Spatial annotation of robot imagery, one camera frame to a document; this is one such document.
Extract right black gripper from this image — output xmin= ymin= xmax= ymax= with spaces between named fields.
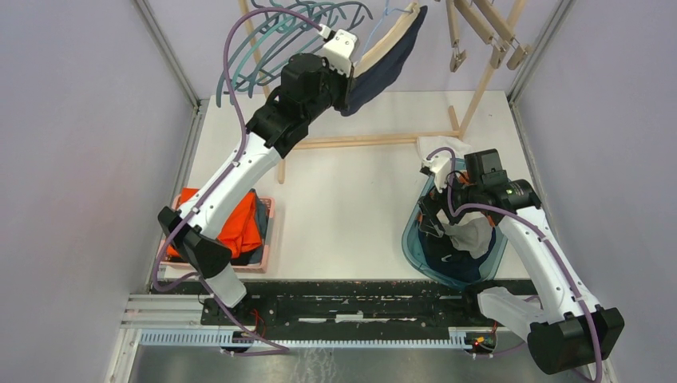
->
xmin=418 ymin=167 xmax=483 ymax=237

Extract brown orange underwear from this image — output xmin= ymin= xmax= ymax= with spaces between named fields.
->
xmin=456 ymin=171 xmax=496 ymax=227

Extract navy cream-band underwear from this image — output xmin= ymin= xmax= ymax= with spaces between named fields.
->
xmin=340 ymin=3 xmax=429 ymax=116

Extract grey underwear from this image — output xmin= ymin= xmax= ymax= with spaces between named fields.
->
xmin=442 ymin=213 xmax=493 ymax=259

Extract teal clip hanger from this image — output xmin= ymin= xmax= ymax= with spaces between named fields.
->
xmin=218 ymin=1 xmax=344 ymax=97
xmin=248 ymin=0 xmax=374 ymax=97
xmin=216 ymin=1 xmax=294 ymax=108

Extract light blue hanger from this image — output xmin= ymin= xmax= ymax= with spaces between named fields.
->
xmin=359 ymin=0 xmax=412 ymax=60

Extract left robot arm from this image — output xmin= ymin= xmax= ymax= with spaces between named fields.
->
xmin=158 ymin=53 xmax=354 ymax=325

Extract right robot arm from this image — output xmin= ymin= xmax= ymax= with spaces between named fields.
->
xmin=419 ymin=147 xmax=625 ymax=382

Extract white cloth on table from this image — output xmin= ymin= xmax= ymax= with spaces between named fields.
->
xmin=416 ymin=136 xmax=473 ymax=164

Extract teal plastic tub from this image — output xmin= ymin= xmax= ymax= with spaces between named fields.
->
xmin=402 ymin=159 xmax=508 ymax=290

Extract wooden clothes rack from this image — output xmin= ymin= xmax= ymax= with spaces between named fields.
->
xmin=236 ymin=0 xmax=532 ymax=185

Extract wooden clip hangers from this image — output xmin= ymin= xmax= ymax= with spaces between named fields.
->
xmin=444 ymin=0 xmax=533 ymax=73

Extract orange garment in basket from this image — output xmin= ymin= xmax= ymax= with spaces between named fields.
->
xmin=166 ymin=188 xmax=264 ymax=261

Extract pink laundry basket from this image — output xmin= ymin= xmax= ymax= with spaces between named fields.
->
xmin=160 ymin=197 xmax=275 ymax=274

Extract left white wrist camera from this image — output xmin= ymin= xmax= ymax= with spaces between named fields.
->
xmin=319 ymin=24 xmax=359 ymax=77

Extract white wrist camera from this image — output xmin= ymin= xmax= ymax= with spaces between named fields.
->
xmin=420 ymin=154 xmax=456 ymax=193
xmin=319 ymin=24 xmax=359 ymax=77

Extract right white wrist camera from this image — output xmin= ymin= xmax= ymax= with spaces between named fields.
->
xmin=420 ymin=154 xmax=456 ymax=193

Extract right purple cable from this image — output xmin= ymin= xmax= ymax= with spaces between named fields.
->
xmin=426 ymin=147 xmax=605 ymax=383

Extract purple cable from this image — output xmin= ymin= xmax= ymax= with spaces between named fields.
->
xmin=426 ymin=147 xmax=605 ymax=383
xmin=150 ymin=7 xmax=331 ymax=356

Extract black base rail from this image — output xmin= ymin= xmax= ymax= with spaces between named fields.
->
xmin=150 ymin=280 xmax=538 ymax=342

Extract white cable duct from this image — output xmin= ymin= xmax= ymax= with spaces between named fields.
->
xmin=139 ymin=329 xmax=474 ymax=351

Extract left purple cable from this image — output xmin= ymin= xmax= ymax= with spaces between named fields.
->
xmin=150 ymin=7 xmax=331 ymax=356

